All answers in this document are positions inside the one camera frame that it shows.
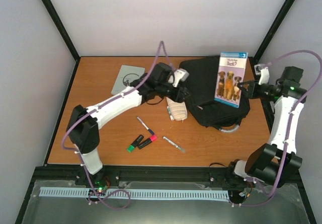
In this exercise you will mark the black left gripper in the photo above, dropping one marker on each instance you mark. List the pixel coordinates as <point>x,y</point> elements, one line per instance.
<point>180,94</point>

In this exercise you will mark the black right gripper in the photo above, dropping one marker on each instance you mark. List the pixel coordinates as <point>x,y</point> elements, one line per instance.
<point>251,93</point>

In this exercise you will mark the black student bag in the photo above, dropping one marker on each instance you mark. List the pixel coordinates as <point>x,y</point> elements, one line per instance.
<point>201,103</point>

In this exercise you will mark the purple dog picture book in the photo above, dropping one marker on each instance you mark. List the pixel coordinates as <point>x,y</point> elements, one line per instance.
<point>231,72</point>

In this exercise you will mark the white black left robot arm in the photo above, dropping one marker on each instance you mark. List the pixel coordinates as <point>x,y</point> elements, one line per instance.
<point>85,123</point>

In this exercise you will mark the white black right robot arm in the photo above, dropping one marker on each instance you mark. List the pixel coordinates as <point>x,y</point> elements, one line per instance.
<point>275,161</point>

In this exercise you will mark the beige ribbed pencil case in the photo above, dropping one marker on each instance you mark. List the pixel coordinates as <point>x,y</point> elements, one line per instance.
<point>178,110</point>

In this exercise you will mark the green white glue stick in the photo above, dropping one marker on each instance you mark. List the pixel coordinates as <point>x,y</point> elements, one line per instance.
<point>170,114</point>

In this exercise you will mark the blue capped white marker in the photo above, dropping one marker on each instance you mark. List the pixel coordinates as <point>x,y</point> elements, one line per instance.
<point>145,126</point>

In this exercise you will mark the pink black highlighter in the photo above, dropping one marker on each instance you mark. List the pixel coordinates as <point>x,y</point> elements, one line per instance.
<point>147,142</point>

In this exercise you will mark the grey Great Gatsby book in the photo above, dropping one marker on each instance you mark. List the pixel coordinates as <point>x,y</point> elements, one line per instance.
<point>126,75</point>

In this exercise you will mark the silver pen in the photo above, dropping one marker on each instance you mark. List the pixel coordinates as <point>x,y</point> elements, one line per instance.
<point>174,144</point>

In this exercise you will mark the green black highlighter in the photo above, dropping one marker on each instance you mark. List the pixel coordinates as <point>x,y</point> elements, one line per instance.
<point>135,143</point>

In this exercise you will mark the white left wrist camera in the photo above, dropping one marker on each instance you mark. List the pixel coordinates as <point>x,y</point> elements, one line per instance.
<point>180,75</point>

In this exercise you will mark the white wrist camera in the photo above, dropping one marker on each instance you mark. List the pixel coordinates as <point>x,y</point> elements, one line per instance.
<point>180,75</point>
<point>262,71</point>

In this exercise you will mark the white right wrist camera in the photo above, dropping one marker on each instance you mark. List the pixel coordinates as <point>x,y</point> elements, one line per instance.
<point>262,71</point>

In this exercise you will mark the black aluminium frame rail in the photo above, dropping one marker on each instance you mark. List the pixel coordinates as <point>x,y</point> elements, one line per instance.
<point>114,175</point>

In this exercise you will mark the light blue cable duct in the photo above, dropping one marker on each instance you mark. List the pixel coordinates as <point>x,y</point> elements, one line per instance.
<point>136,194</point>

